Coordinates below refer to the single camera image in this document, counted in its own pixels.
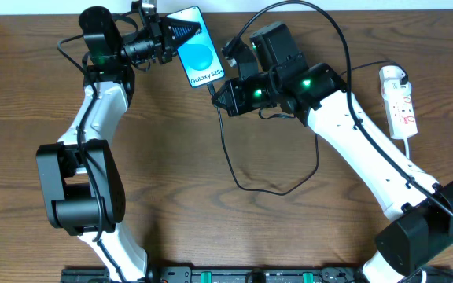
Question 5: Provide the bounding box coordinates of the white power strip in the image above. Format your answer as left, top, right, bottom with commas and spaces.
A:
379, 65, 418, 140

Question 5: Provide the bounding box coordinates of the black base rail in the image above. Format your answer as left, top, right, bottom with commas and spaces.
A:
59, 266, 453, 283

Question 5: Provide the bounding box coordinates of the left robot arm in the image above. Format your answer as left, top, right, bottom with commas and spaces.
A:
36, 1, 202, 282

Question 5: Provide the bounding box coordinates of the blue Galaxy smartphone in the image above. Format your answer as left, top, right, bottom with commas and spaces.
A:
168, 6, 225, 88

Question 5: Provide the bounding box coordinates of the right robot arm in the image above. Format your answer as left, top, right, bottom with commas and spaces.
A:
212, 22, 453, 282

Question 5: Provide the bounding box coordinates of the white USB charger plug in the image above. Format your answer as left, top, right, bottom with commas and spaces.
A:
381, 79, 412, 101

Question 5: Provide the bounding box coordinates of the black USB charging cable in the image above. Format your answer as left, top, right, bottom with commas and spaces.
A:
205, 60, 410, 197

